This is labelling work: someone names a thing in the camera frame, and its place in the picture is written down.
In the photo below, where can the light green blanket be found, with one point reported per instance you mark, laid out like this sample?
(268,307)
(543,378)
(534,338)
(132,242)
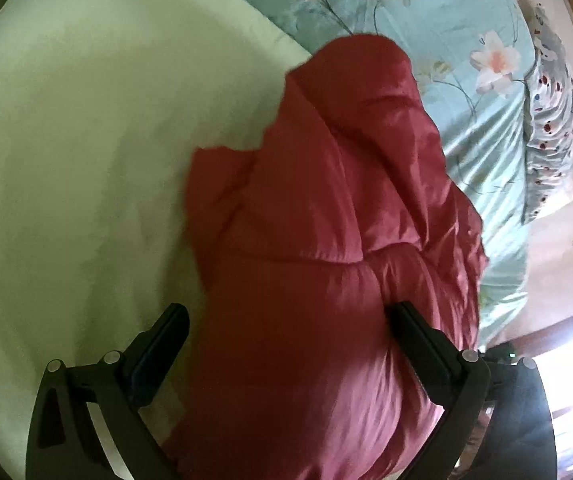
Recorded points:
(81,160)

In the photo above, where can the red quilted jacket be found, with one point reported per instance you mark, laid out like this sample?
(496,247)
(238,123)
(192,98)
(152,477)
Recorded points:
(326,240)

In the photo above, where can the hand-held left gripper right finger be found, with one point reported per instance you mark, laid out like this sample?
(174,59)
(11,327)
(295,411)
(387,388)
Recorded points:
(431,355)

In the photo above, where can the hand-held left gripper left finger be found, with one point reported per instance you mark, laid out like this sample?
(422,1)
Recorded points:
(141,375)

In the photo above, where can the cream printed pillow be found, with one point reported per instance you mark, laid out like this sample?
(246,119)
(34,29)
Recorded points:
(548,120)

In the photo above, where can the teal floral quilt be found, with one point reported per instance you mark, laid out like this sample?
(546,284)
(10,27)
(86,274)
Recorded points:
(456,85)

